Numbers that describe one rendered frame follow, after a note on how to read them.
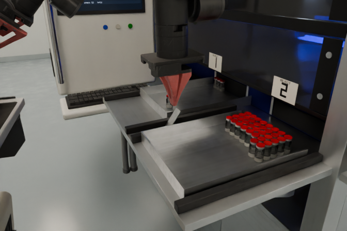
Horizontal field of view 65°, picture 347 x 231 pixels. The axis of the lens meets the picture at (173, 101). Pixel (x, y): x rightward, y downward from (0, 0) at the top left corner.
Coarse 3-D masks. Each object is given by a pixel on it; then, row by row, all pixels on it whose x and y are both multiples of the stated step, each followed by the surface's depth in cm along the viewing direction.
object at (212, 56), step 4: (212, 56) 104; (216, 56) 102; (220, 56) 99; (212, 60) 105; (220, 60) 100; (212, 64) 105; (216, 64) 103; (220, 64) 100; (212, 68) 106; (216, 68) 103; (220, 68) 101; (220, 72) 101
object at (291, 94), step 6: (276, 78) 77; (282, 78) 75; (276, 84) 77; (288, 84) 73; (294, 84) 71; (276, 90) 77; (288, 90) 74; (294, 90) 72; (276, 96) 78; (288, 96) 74; (294, 96) 72; (288, 102) 74; (294, 102) 72
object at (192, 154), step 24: (192, 120) 81; (216, 120) 85; (144, 144) 74; (168, 144) 75; (192, 144) 75; (216, 144) 75; (240, 144) 75; (168, 168) 60; (192, 168) 65; (216, 168) 65; (240, 168) 65; (264, 168) 62; (192, 192) 55
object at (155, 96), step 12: (192, 84) 118; (204, 84) 121; (144, 96) 105; (156, 96) 108; (180, 96) 108; (192, 96) 108; (204, 96) 108; (216, 96) 108; (228, 96) 108; (156, 108) 94; (168, 108) 97; (180, 108) 97; (192, 108) 90; (204, 108) 92
